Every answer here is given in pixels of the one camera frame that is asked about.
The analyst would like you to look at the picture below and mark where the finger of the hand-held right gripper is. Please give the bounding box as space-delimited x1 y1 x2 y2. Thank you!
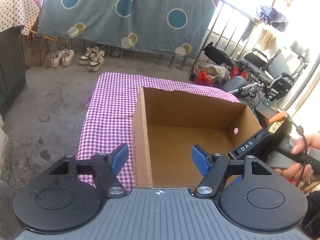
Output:
228 129 273 160

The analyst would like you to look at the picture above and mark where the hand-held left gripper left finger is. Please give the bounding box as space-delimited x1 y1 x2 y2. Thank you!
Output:
48 144 130 197

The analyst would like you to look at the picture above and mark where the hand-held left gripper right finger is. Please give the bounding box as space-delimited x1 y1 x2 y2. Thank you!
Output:
191 144 273 199

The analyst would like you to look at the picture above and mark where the brown cardboard box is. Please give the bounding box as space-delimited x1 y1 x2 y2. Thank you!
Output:
132 87 269 188

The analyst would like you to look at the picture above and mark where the person's right hand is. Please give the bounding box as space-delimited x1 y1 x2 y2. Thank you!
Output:
274 133 320 186

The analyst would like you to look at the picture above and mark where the pink checkered tablecloth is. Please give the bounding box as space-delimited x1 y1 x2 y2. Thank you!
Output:
76 72 242 193

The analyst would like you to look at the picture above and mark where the black wheelchair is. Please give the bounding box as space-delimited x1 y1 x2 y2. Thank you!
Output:
239 47 311 102

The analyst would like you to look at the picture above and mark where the red plastic bag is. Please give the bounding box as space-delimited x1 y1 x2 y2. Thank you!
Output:
194 70 211 85

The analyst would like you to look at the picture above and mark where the beige bag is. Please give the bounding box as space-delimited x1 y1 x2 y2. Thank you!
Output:
194 63 227 81

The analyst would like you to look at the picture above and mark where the black padded seat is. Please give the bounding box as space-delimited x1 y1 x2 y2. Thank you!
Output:
202 42 235 68

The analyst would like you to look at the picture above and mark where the brown and white sneaker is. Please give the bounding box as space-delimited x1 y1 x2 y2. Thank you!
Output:
78 46 99 65
87 50 105 72

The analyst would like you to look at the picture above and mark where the beige hanging cloth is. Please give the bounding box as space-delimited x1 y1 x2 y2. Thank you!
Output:
257 29 278 51

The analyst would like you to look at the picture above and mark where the metal railing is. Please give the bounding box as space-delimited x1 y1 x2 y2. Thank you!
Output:
30 0 259 70

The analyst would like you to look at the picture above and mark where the blue checkered garment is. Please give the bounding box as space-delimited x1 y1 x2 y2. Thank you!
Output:
257 5 288 32

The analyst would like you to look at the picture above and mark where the blue blanket with circles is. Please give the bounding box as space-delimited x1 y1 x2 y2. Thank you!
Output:
37 0 220 59

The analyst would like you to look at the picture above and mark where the dark cabinet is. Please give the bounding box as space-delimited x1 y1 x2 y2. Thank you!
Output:
0 26 27 120

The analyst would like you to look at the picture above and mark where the yellow stick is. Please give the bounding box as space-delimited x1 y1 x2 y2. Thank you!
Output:
30 30 60 42

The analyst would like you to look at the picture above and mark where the white star-print cloth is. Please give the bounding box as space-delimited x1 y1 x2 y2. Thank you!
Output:
0 0 40 36

